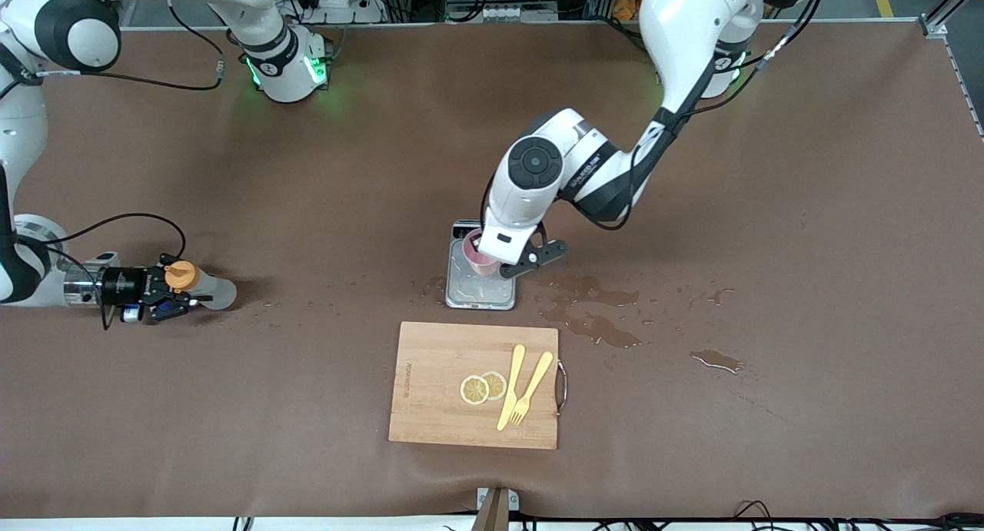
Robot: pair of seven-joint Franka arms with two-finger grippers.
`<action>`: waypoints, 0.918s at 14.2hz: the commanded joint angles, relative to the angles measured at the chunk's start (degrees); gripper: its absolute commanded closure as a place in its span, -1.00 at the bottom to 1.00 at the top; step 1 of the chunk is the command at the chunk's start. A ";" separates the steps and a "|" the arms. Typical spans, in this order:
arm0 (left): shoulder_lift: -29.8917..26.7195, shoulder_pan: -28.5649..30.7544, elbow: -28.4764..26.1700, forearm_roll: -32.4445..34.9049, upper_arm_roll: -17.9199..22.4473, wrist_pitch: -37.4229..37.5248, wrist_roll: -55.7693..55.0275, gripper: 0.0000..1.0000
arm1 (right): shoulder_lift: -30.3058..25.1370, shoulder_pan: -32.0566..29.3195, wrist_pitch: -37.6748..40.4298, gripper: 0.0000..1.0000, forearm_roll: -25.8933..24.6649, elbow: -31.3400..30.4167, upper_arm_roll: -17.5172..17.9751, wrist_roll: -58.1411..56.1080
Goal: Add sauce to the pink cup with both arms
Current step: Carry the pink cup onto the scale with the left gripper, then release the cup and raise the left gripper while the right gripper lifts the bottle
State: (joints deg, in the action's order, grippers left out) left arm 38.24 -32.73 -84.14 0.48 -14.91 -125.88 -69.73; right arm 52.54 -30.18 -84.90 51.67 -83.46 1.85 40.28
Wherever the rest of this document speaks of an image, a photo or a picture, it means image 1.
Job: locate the white power strip with plugs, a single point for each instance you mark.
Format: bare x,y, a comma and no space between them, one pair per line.
346,4

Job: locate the grey metal clamp bracket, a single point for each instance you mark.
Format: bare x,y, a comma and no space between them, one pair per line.
513,500

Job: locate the yellow plastic fork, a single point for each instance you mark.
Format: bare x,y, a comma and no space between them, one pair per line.
536,381

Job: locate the yellow plastic knife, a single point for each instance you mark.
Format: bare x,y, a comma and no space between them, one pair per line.
510,385

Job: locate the aluminium frame rail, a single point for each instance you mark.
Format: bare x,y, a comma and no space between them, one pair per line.
957,70

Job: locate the wooden cutting board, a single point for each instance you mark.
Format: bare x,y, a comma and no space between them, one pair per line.
438,408

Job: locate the brown camera post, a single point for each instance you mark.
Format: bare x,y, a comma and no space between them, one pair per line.
492,516

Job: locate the pink plastic cup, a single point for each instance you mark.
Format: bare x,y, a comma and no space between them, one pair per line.
480,266

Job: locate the translucent sauce bottle orange cap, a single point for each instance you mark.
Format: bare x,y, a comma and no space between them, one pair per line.
219,293

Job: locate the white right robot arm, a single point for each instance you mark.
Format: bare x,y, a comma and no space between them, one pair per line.
254,8

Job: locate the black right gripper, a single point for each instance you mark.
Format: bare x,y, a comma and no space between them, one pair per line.
125,285

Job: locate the lemon slice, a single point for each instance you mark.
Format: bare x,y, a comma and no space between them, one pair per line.
474,389

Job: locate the black left camera bracket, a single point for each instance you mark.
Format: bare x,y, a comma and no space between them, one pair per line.
550,250

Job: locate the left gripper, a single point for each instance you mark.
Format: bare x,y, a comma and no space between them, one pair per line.
475,238

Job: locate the water puddle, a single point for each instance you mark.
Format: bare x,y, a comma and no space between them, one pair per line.
715,359
719,294
584,285
607,333

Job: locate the silver digital kitchen scale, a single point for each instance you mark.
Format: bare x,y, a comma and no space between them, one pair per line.
480,293

